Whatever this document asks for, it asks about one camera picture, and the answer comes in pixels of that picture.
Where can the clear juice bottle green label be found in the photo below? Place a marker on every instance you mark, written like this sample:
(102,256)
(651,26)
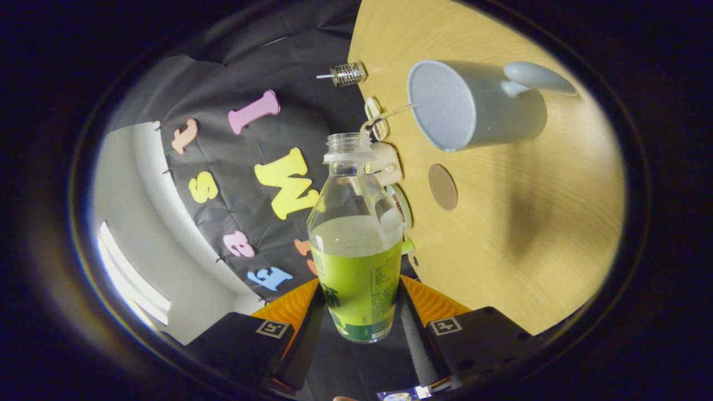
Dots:
(356,278)

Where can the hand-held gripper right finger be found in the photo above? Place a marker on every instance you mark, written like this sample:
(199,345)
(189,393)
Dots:
(415,345)

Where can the white divided snack dish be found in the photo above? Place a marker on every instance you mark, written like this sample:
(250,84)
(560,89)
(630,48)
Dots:
(372,108)

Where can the white cup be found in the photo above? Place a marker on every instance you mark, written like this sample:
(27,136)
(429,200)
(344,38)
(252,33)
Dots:
(501,111)

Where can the ceiling light panel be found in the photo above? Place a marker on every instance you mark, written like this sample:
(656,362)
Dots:
(128,278)

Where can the pale green plate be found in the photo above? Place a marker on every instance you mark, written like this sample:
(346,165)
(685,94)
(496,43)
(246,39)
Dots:
(409,209)

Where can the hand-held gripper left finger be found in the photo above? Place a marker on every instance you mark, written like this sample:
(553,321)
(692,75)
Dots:
(306,345)

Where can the white toaster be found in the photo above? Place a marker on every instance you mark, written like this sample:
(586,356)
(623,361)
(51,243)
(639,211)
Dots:
(391,167)

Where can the round brown coaster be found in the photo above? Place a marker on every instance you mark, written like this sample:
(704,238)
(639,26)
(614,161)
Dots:
(443,186)

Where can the black backdrop cloth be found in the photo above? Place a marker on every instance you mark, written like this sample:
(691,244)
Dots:
(250,72)

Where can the wooden table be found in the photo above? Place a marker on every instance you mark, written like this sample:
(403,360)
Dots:
(529,223)

